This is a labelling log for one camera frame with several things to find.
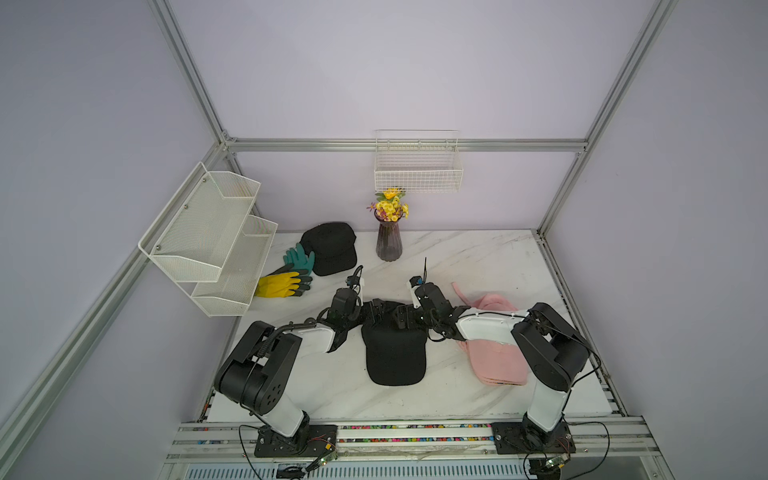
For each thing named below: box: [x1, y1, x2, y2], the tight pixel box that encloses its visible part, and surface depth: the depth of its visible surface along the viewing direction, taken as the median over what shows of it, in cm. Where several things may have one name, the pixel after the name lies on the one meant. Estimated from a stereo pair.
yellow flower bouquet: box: [366, 187, 410, 223], surface depth 97 cm
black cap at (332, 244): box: [300, 222, 357, 276], surface depth 113 cm
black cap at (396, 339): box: [361, 298, 428, 386], surface depth 87 cm
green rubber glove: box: [283, 242, 315, 275], surface depth 113 cm
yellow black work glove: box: [255, 264, 313, 298], surface depth 104 cm
